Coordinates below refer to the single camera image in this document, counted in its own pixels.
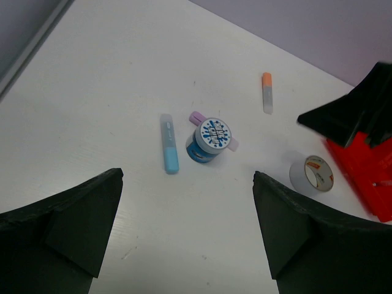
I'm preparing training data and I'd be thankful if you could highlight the orange cap highlighter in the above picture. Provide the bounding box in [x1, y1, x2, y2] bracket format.
[262, 72, 273, 115]

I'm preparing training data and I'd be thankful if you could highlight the red compartment bin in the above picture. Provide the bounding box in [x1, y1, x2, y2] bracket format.
[325, 132, 391, 222]

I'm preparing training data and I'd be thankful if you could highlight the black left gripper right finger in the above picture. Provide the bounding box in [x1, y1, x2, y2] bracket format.
[253, 171, 391, 293]

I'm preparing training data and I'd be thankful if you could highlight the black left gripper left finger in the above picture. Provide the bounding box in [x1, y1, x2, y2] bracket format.
[1, 168, 123, 293]

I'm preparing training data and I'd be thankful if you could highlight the pink highlighter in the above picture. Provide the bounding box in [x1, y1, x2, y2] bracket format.
[189, 111, 239, 152]

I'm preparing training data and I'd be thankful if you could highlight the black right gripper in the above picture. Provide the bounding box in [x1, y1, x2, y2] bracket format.
[297, 61, 391, 148]

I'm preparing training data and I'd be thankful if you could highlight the blue highlighter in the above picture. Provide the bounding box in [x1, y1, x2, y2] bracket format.
[160, 114, 179, 175]

